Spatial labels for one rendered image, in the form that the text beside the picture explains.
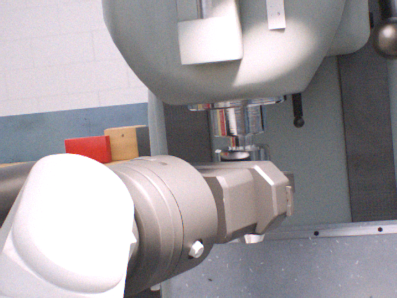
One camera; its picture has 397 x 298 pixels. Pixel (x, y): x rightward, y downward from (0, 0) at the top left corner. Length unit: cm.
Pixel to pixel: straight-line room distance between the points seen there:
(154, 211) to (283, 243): 55
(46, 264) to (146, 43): 24
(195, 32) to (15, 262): 21
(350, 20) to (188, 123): 36
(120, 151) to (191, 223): 404
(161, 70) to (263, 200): 12
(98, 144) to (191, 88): 393
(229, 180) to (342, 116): 48
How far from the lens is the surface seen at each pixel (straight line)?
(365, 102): 100
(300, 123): 63
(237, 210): 56
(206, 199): 53
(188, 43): 51
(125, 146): 453
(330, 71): 101
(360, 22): 74
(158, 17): 56
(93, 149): 450
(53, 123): 518
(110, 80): 505
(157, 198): 49
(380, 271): 101
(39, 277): 38
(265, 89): 57
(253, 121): 62
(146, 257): 49
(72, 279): 38
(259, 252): 102
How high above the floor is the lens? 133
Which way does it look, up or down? 5 degrees down
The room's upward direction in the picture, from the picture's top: 6 degrees counter-clockwise
